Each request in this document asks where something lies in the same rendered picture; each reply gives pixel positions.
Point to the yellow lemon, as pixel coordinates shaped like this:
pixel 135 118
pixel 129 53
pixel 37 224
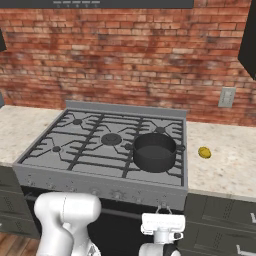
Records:
pixel 204 152

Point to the grey stove knob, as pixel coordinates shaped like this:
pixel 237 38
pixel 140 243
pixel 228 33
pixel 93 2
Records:
pixel 31 182
pixel 71 188
pixel 137 199
pixel 50 185
pixel 163 202
pixel 117 194
pixel 95 192

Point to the black wall cupboard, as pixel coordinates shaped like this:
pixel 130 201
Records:
pixel 248 36
pixel 2 40

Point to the dark range hood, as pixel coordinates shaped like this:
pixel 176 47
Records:
pixel 123 3

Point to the grey wall socket plate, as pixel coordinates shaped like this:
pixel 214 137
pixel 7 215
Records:
pixel 227 97

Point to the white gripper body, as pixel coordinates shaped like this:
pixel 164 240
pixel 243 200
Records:
pixel 162 223

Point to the dark grey drawer front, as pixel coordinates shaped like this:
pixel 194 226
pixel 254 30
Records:
pixel 213 241
pixel 220 210
pixel 8 178
pixel 13 213

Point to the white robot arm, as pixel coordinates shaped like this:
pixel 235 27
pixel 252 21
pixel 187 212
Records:
pixel 66 213

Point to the grey gas stove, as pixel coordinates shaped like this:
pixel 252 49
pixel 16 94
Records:
pixel 100 160

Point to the black oven door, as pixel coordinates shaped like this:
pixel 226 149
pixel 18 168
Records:
pixel 116 233

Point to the black cooking pot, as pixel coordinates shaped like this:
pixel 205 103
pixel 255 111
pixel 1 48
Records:
pixel 155 155

